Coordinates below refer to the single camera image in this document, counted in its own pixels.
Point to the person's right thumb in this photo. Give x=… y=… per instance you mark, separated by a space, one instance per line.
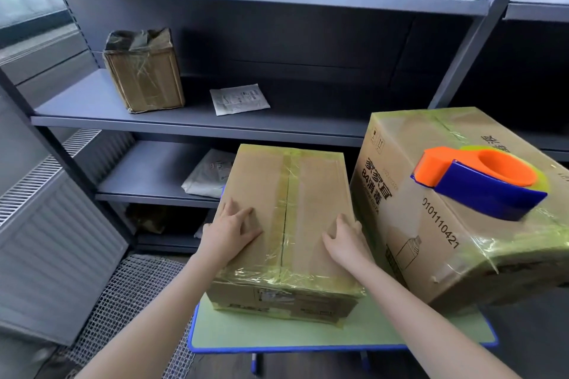
x=329 y=241

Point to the metal floor grate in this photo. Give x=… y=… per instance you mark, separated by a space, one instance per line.
x=133 y=316

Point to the person's left forearm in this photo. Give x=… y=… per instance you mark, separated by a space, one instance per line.
x=146 y=323

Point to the person's right forearm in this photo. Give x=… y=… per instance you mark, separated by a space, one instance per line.
x=422 y=325

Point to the small worn cardboard box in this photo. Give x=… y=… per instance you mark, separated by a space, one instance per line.
x=144 y=71

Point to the grey metal shelving unit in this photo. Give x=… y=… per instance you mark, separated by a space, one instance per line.
x=275 y=59

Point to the large printed cardboard box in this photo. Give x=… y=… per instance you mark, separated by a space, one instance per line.
x=462 y=210

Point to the white plastic mailer bag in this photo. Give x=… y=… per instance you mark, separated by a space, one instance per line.
x=208 y=174

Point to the white paper sheet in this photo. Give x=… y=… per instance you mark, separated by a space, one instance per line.
x=239 y=99

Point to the green table with blue edge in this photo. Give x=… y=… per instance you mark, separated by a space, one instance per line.
x=275 y=334

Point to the person's left middle finger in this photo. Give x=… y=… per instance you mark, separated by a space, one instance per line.
x=252 y=229

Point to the white radiator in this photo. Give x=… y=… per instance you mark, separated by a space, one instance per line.
x=49 y=254

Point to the orange and blue tape dispenser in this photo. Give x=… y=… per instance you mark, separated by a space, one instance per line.
x=482 y=181

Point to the taped brown cardboard box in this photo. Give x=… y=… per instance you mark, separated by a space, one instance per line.
x=284 y=232

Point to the person's right hand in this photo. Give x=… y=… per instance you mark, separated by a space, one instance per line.
x=349 y=245

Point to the person's left hand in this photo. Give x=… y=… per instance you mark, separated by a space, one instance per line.
x=229 y=234

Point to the person's left thumb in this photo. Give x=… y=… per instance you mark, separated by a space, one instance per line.
x=226 y=209

